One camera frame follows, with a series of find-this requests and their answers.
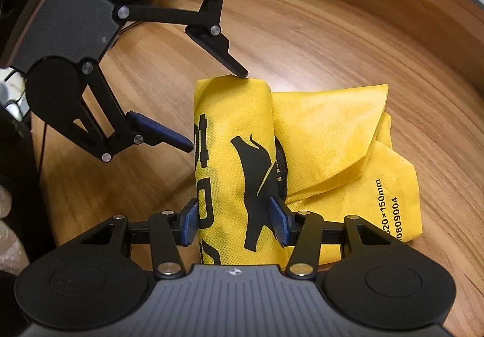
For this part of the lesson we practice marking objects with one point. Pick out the yellow fabric shopping bag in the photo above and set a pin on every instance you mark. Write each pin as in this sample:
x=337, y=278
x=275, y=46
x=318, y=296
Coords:
x=327, y=152

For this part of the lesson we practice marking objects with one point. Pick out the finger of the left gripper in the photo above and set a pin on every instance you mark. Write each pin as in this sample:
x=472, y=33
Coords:
x=216, y=44
x=152, y=133

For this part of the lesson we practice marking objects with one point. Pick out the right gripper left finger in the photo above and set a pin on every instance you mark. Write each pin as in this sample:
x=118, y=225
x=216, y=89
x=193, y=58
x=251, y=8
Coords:
x=167, y=231

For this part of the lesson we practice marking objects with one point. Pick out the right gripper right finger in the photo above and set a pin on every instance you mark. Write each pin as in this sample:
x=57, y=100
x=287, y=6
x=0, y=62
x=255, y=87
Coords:
x=303, y=232

